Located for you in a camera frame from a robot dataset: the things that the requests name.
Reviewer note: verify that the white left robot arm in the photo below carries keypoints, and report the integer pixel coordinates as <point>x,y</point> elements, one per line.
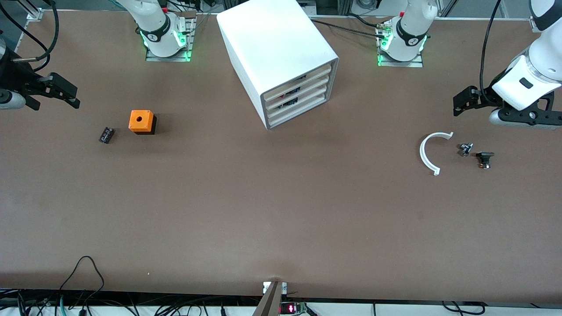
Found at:
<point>522,83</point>

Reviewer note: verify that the white curved plastic bracket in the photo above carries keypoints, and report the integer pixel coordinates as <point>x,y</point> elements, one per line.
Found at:
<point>422,153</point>

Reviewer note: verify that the device with red display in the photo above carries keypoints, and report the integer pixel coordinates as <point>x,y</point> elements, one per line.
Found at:
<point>292,308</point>

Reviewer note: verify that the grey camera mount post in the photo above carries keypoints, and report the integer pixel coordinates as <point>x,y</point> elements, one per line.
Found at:
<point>270,303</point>

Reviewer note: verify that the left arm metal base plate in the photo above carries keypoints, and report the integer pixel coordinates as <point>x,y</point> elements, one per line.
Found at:
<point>401,64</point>

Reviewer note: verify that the small silver metal part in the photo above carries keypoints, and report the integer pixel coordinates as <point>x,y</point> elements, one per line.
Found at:
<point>465,149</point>

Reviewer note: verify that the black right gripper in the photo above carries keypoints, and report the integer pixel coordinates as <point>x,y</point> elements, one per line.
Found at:
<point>18,78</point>

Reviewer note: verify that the small black connector block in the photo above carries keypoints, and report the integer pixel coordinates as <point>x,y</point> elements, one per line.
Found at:
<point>106,135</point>

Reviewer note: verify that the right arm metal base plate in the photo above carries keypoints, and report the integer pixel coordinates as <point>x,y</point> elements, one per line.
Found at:
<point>169,58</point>

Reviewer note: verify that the dark part in drawer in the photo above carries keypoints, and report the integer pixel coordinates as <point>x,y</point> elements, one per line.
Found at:
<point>290,103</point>

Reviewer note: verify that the small black switch component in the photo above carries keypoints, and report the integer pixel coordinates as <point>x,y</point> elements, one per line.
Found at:
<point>484,159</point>

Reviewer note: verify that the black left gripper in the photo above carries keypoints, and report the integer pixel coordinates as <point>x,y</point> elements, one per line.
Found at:
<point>484,99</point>

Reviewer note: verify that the orange box with hole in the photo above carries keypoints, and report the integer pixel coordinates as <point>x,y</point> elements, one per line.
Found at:
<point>140,120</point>

